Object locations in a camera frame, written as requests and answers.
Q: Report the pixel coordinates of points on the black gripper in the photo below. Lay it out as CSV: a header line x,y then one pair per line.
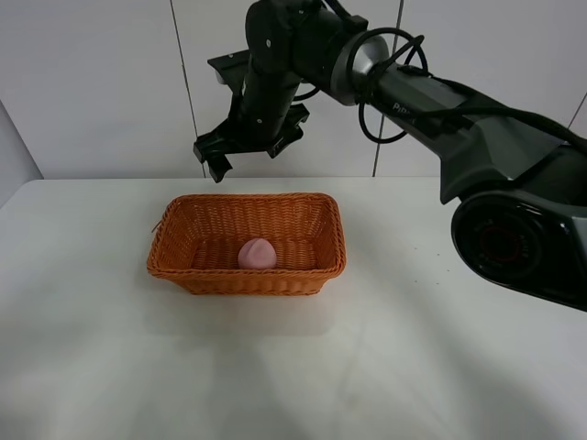
x,y
262,113

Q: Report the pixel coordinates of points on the pink peach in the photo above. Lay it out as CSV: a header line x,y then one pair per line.
x,y
257,254

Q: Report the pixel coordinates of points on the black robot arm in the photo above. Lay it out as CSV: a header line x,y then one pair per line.
x,y
519,177

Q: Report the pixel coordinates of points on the orange woven wicker basket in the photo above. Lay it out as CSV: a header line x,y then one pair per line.
x,y
198,239

